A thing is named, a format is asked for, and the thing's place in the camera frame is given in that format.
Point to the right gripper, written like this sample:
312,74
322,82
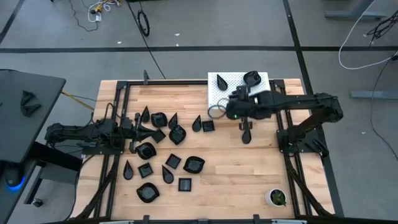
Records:
242,110

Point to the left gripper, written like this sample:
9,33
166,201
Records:
127,129

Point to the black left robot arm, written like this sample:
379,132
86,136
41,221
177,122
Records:
77,132

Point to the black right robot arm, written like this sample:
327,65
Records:
295,101

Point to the white perforated riser shelf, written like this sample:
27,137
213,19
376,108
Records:
236,77

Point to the small plant in white pot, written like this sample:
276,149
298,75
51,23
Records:
276,198

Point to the black desk leg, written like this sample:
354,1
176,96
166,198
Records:
56,155

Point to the white strip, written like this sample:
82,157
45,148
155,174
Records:
116,222
289,222

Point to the grey desk base panel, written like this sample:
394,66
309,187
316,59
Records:
59,175

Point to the black triangular object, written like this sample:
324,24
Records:
26,97

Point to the black side desk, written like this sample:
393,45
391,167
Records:
18,137

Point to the black caster wheel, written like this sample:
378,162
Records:
37,203

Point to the grey desk foot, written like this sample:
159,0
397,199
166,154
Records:
342,14
373,95

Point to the black round device with light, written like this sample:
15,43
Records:
14,175

